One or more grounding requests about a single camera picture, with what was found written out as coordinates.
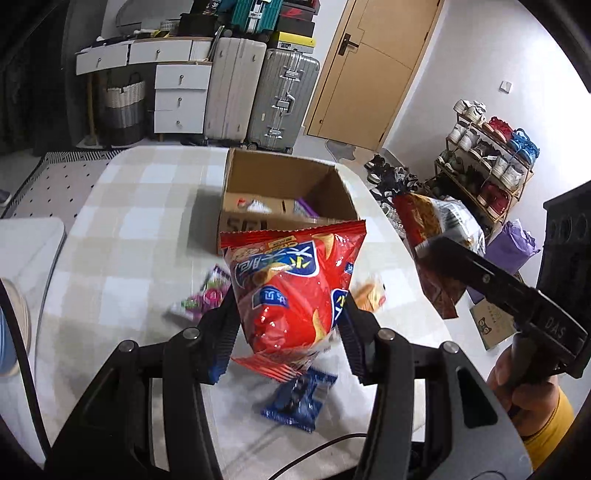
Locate purple candy bag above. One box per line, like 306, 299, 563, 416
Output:
169, 265, 231, 323

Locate wooden door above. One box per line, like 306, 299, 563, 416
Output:
304, 0, 445, 151

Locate checkered tablecloth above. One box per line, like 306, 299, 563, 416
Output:
34, 144, 456, 480

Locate yellow sleeve forearm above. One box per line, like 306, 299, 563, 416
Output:
522, 388, 575, 470

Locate red chips bag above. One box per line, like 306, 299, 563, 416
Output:
221, 220, 367, 383

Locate person's right hand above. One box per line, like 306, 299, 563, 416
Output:
487, 346, 559, 437

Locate orange bread package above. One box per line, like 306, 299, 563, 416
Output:
352, 277, 386, 313

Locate blue cookie packet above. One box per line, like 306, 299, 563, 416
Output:
260, 368, 338, 433

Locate white suitcase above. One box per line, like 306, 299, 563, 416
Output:
204, 37, 266, 143

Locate white red snack bag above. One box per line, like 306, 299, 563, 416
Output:
394, 193, 486, 320

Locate brown SF cardboard box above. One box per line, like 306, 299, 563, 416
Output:
217, 148, 359, 234

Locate white drawer desk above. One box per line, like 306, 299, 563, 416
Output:
75, 37, 212, 135

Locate stacked shoe boxes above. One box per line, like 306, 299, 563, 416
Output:
267, 0, 321, 55

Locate wooden shoe rack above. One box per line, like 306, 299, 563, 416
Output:
431, 99, 540, 239

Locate woven laundry basket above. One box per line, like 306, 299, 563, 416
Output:
103, 71, 146, 147

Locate silver suitcase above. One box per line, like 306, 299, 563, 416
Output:
246, 48, 320, 154

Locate teal suitcase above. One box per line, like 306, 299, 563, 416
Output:
217, 0, 283, 35

